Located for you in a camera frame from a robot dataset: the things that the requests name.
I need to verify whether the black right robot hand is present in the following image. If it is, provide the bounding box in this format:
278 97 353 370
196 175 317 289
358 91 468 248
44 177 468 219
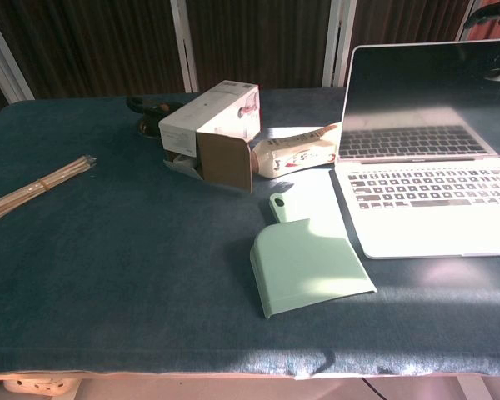
462 2 500 30

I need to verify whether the silver laptop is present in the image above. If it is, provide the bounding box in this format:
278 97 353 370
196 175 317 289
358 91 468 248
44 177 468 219
328 36 500 260

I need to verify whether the red curtain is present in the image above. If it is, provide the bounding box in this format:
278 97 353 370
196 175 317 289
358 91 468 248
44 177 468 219
468 16 500 43

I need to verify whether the cream squeeze tube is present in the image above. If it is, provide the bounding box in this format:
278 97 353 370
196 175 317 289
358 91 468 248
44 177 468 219
249 122 343 179

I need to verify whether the white and brown cardboard box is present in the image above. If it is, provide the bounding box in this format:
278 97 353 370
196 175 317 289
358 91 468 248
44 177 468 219
157 80 263 195

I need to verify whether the mint green plastic dustpan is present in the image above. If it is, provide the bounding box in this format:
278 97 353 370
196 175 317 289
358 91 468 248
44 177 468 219
249 192 378 320

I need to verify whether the black round object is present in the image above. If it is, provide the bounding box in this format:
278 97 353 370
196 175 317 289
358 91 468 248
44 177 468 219
126 95 184 141

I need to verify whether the white table leg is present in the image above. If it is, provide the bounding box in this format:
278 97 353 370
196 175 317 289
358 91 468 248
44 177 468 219
457 374 493 400

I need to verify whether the dark brown curtain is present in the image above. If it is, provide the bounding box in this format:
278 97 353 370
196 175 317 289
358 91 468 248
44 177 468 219
0 0 474 113

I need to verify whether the blue table cloth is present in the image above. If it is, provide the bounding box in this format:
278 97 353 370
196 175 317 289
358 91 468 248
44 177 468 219
0 85 500 379

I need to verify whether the bundle of wooden sticks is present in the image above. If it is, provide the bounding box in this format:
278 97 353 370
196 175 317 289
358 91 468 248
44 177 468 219
0 154 98 228

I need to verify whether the white power strip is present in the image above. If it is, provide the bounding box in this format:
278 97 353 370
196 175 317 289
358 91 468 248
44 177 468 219
2 377 79 397

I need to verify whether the white frame post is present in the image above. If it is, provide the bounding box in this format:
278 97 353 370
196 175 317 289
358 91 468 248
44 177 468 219
169 0 199 93
322 0 358 88
0 0 35 105
457 0 481 43

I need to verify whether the black cable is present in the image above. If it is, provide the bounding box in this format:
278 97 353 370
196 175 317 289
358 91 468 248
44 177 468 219
360 376 385 400

